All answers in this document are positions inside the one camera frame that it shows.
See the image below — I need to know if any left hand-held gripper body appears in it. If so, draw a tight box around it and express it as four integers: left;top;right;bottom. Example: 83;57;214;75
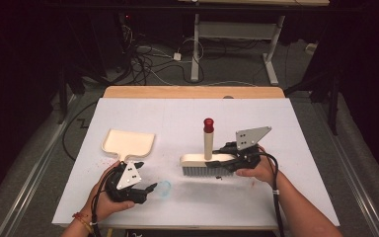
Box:
104;160;148;204

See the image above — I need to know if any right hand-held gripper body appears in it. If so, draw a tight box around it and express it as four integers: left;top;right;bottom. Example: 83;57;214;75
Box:
224;125;272;173

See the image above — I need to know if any cream brush with red cap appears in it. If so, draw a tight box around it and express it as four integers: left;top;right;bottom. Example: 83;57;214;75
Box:
180;118;242;178

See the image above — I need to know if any cream plastic dustpan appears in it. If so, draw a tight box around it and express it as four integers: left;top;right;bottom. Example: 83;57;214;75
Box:
101;128;156;163

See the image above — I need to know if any person's right hand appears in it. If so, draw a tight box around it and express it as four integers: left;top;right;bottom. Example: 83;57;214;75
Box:
235;144;278;190

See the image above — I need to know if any person's left hand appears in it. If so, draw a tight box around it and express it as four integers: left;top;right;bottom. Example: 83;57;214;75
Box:
80;160;136;223

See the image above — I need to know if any white board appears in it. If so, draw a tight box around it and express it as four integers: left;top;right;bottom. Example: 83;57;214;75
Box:
51;97;341;230

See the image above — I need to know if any wooden table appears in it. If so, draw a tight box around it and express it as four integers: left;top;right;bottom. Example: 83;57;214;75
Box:
103;85;286;100

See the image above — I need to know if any black stand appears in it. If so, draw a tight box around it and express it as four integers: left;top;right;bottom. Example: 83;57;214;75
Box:
284;70;340;136
57;62;111;124

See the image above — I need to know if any white-framed desk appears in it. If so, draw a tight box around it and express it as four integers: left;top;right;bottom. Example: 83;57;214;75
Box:
177;0;331;86

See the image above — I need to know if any dark equipment box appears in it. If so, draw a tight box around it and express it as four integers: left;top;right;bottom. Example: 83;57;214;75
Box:
113;12;136;72

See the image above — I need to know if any left hand-held gripper black cable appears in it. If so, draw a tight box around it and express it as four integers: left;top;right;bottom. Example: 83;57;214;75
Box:
90;167;107;237

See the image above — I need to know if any hand-held gripper black cable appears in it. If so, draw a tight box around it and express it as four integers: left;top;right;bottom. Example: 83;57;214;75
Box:
259;151;286;237
90;167;107;237

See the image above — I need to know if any red and gold bracelet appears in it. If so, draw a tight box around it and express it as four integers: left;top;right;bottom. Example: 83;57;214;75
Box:
71;211;95;233

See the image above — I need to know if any right hand-held gripper black cable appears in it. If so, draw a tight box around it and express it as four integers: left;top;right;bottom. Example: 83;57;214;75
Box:
259;151;286;237

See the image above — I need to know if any black floor cable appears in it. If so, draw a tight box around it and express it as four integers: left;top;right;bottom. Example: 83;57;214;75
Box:
61;100;100;162

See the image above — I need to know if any metal floor rail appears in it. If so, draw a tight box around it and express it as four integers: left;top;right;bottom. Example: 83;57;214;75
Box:
0;94;81;237
322;108;379;237

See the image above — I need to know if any tangle of floor cables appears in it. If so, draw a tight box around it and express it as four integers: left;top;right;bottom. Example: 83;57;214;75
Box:
121;24;208;87

